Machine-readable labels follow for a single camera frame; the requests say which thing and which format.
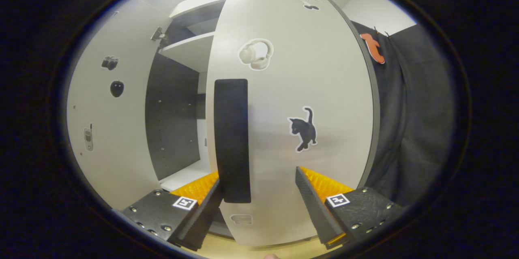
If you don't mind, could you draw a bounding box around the white thick cabinet shelf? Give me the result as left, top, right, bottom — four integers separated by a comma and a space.
158, 32, 215, 73

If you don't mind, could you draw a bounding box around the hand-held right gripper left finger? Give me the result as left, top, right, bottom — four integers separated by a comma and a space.
122, 170, 224, 251

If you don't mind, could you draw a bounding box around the white door with camera sticker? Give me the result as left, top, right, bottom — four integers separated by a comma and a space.
66, 0, 171, 211

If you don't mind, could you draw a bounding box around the metal door hinge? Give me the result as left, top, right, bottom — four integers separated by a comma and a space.
150, 27, 168, 47

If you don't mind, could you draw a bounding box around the white cabinet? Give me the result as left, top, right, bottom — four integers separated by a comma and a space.
145, 0, 227, 193

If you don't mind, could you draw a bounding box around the black backdrop cloth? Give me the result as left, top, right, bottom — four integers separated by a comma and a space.
351, 20, 459, 207

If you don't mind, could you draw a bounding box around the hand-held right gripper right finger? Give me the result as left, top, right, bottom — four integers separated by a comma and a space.
295, 166, 406, 250

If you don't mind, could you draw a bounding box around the white thin cabinet shelf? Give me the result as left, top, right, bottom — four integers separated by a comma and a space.
159, 158, 212, 191

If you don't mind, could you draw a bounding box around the black door handle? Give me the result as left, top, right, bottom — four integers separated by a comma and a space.
214, 79, 251, 204

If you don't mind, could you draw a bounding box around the white door with headphones sticker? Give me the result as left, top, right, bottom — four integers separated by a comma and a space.
205, 0, 380, 246

